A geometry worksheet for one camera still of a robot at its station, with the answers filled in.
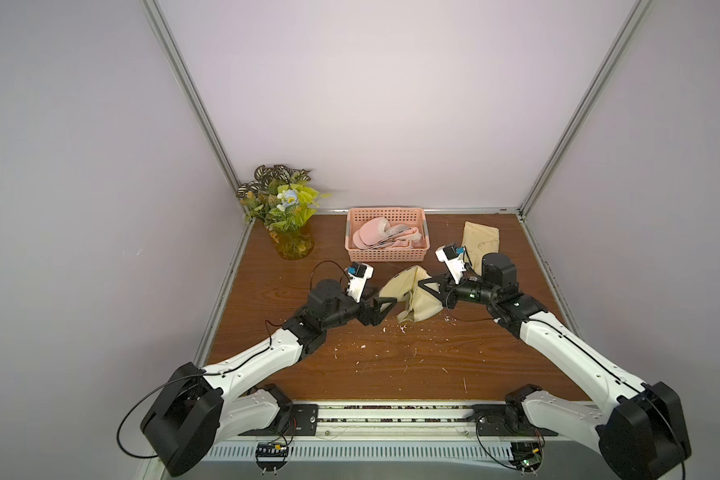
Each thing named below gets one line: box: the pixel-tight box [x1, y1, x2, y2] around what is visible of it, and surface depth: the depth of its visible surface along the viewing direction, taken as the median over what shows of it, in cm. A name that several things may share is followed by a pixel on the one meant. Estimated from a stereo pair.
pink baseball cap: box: [352, 217, 421, 249], surface depth 100 cm
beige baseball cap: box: [379, 265, 444, 323], surface depth 75 cm
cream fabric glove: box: [462, 221, 500, 275], surface depth 116 cm
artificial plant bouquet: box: [236, 164, 332, 229], surface depth 100 cm
